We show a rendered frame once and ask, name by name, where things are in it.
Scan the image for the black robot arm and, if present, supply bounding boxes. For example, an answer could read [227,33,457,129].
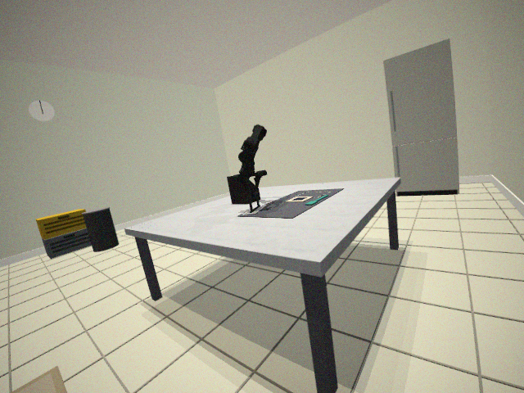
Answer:
[238,124,267,177]

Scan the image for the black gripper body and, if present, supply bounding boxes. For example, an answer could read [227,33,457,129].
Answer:
[233,162,267,180]

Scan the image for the dark grey flat mat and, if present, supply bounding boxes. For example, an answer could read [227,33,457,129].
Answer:
[238,188,343,219]

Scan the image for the beige square tile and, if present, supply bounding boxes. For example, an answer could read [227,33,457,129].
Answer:
[286,196,313,202]

